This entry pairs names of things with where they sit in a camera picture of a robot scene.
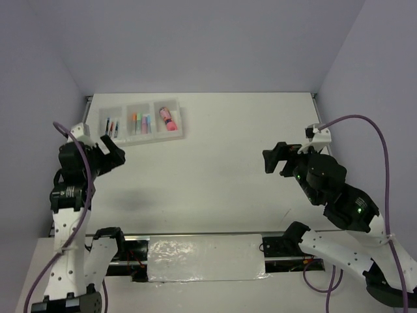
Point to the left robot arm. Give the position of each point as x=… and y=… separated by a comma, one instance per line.
x=76, y=275

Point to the pink glue stick tube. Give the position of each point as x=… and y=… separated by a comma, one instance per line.
x=167, y=119

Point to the orange highlighter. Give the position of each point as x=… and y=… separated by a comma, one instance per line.
x=134, y=123

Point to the white three-compartment tray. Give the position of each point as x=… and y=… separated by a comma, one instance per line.
x=123, y=114

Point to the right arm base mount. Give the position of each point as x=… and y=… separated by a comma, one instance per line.
x=281, y=256

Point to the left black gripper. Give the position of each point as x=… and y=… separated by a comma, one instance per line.
x=115, y=158

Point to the blue highlighter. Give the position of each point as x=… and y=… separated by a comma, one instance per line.
x=149, y=127

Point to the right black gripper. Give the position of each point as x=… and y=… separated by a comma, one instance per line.
x=281, y=150

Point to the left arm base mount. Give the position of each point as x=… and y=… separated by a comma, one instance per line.
x=130, y=259

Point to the teal gel pen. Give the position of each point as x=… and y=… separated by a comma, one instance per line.
x=116, y=129

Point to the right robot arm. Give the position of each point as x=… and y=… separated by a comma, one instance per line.
x=385, y=268

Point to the red gel pen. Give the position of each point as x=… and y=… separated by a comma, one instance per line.
x=111, y=129

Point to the dark blue gel pen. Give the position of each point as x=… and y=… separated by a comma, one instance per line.
x=107, y=124

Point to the silver foil cover plate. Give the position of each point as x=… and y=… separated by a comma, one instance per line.
x=201, y=258

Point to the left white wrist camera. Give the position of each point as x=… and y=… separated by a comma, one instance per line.
x=81, y=133

